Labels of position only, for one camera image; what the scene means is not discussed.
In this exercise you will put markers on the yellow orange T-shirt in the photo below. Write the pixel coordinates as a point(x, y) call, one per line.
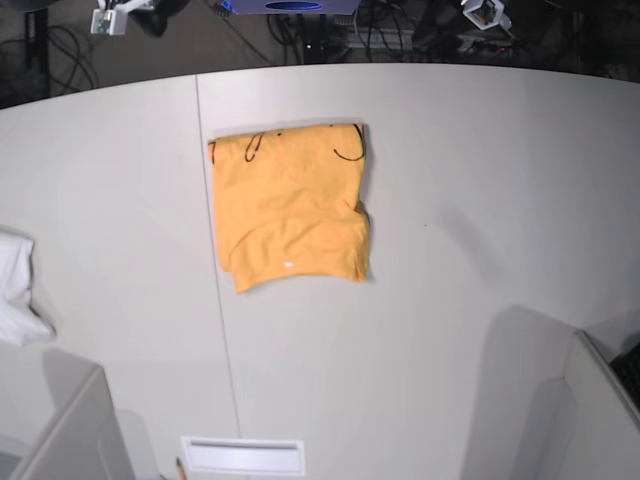
point(286, 202)

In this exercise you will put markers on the white rectangular table grommet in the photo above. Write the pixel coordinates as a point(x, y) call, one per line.
point(245, 457)

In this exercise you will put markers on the blue purple device box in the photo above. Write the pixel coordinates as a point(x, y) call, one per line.
point(259, 7)

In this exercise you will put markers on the pencil at table edge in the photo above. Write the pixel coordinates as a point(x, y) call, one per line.
point(180, 469)

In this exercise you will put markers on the white crumpled cloth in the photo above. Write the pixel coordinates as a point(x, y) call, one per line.
point(20, 324)

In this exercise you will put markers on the black keyboard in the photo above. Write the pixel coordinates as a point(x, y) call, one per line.
point(627, 370)

